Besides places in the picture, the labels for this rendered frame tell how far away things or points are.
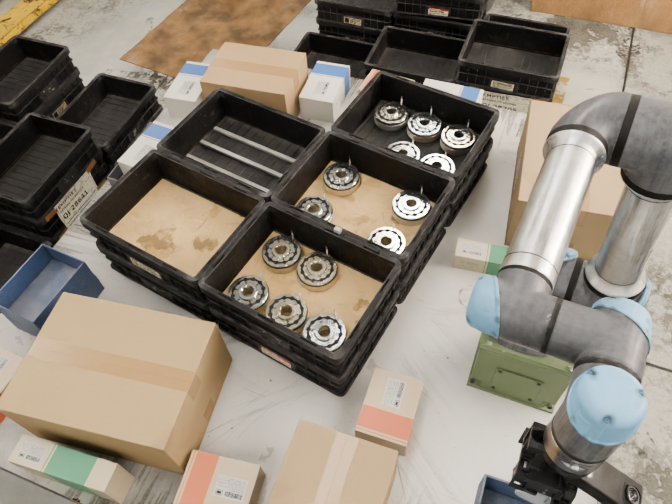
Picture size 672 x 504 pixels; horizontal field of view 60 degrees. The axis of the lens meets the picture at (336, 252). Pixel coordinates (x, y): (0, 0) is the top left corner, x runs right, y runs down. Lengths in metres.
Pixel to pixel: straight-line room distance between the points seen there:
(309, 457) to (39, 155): 1.75
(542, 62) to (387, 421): 1.81
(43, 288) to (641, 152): 1.46
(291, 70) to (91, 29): 2.31
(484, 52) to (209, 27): 1.83
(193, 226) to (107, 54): 2.37
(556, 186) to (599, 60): 2.79
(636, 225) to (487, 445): 0.63
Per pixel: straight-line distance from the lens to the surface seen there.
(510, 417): 1.51
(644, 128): 1.01
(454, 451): 1.46
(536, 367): 1.35
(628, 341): 0.78
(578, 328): 0.77
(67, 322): 1.52
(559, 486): 0.89
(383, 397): 1.41
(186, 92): 2.14
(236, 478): 1.38
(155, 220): 1.71
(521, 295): 0.78
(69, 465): 1.46
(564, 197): 0.89
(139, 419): 1.34
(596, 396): 0.70
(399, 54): 2.89
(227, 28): 3.86
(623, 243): 1.18
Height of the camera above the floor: 2.08
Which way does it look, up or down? 55 degrees down
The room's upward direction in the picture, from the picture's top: 5 degrees counter-clockwise
